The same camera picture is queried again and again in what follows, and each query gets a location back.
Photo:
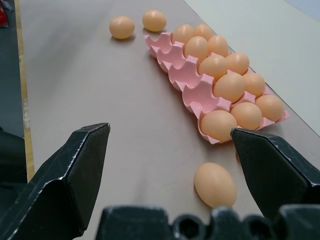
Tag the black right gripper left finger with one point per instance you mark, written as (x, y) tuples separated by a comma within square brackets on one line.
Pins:
[(60, 190)]

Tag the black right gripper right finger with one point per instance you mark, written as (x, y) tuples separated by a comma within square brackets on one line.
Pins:
[(272, 170)]

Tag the pink egg tray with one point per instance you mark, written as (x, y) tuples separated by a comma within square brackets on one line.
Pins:
[(195, 85)]

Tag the brown egg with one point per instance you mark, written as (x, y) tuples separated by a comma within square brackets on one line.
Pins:
[(217, 124), (255, 83), (154, 20), (228, 87), (182, 33), (218, 45), (121, 27), (270, 107), (203, 31), (238, 62), (246, 115), (196, 48), (215, 184), (213, 67)]

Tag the red object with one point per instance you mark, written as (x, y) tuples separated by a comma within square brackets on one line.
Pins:
[(3, 13)]

